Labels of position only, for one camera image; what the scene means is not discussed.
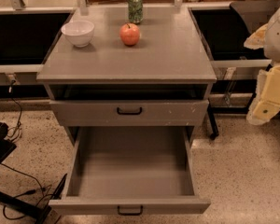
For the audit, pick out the tan padded gripper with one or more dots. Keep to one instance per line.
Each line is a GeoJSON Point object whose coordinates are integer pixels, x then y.
{"type": "Point", "coordinates": [278, 41]}

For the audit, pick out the grey drawer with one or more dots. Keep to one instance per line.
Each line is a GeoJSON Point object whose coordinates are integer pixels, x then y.
{"type": "Point", "coordinates": [130, 113]}
{"type": "Point", "coordinates": [131, 171]}

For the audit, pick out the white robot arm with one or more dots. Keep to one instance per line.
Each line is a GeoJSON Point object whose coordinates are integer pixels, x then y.
{"type": "Point", "coordinates": [274, 27]}

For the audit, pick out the grey drawer cabinet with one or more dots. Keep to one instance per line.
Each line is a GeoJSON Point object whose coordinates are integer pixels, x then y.
{"type": "Point", "coordinates": [168, 63]}

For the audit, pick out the grey top drawer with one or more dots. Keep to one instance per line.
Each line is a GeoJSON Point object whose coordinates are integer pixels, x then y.
{"type": "Point", "coordinates": [130, 113]}

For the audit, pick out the red apple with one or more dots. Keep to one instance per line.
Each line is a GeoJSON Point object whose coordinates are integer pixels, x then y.
{"type": "Point", "coordinates": [129, 34]}

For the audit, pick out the green soda can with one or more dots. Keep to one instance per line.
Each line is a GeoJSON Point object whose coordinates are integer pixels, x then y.
{"type": "Point", "coordinates": [135, 11]}

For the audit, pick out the white bowl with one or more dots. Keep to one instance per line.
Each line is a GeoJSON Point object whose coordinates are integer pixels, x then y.
{"type": "Point", "coordinates": [78, 33]}

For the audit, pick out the black stand with base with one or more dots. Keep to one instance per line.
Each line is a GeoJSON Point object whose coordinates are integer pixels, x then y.
{"type": "Point", "coordinates": [21, 194]}

